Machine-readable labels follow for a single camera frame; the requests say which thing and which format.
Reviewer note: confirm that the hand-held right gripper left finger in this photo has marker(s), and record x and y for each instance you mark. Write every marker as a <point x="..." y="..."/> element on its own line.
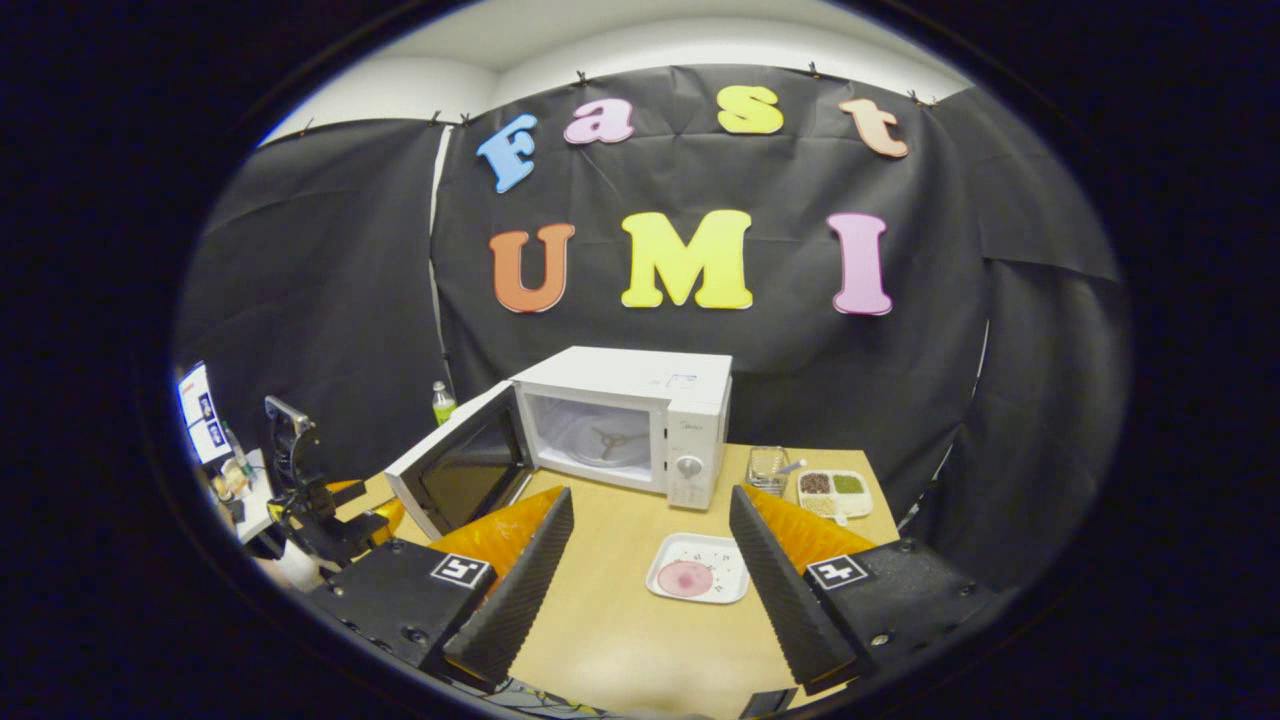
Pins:
<point x="520" y="590"/>

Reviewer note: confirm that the white microwave oven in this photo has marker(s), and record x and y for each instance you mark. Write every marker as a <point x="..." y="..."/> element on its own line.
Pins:
<point x="690" y="400"/>

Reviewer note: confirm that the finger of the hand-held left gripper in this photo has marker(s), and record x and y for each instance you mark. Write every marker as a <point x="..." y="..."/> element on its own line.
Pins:
<point x="345" y="492"/>
<point x="372" y="522"/>

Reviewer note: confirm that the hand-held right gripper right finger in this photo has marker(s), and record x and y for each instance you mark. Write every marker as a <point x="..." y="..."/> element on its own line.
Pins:
<point x="785" y="590"/>

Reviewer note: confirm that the pink ham slice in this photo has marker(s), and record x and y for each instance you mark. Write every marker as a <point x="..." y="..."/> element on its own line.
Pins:
<point x="685" y="578"/>

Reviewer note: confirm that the white divided grain dish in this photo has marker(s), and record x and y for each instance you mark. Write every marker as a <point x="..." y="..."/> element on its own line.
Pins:
<point x="835" y="495"/>

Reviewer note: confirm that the white rectangular food plate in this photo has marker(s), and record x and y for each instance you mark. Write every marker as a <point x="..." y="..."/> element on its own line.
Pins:
<point x="715" y="555"/>

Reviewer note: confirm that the white side table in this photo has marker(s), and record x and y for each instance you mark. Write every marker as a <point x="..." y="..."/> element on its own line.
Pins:
<point x="255" y="505"/>

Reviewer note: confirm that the printed paper sheet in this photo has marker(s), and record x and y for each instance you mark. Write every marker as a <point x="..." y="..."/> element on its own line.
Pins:
<point x="200" y="410"/>

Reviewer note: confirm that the green label drink bottle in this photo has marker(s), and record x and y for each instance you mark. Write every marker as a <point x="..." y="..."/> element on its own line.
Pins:
<point x="444" y="405"/>

